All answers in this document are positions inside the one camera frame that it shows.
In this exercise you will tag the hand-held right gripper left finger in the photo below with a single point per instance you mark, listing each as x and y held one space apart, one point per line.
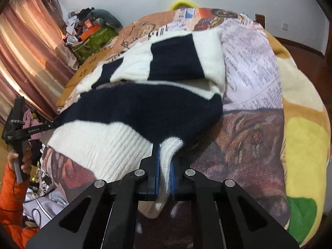
155 172

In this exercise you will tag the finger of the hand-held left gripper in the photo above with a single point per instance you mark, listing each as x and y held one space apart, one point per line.
41 129

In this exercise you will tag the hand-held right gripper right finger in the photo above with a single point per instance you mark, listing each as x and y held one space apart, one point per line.
173 177

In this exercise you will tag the black and white striped sweater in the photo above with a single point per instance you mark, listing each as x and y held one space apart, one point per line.
145 103

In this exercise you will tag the person's left forearm orange sleeve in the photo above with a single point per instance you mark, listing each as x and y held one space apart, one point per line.
10 202

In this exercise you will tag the pile of clothes and paper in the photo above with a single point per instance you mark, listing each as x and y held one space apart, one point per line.
75 23

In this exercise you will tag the person's left hand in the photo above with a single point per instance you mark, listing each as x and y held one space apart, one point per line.
27 160

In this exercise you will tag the pink cloth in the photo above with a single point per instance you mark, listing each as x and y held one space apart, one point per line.
29 118

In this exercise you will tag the white striped jacket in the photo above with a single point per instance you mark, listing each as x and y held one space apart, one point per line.
46 207

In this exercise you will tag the printed blanket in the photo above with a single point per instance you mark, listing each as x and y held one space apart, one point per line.
246 140

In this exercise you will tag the striped pink curtain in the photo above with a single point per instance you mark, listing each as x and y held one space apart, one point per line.
26 44

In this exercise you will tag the orange box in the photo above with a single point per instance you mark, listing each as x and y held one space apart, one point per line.
90 31

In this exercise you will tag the small red box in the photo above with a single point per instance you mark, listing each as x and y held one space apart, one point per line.
88 23

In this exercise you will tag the grey plush cloth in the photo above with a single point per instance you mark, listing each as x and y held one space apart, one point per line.
106 16

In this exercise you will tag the yellow fleece blanket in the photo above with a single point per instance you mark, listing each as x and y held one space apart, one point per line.
306 134

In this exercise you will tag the yellow foam tube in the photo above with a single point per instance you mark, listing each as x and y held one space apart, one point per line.
182 3

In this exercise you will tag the wooden bed post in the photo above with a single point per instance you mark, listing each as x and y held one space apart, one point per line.
260 20

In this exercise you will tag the white wall outlet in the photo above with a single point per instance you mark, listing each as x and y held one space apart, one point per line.
285 26

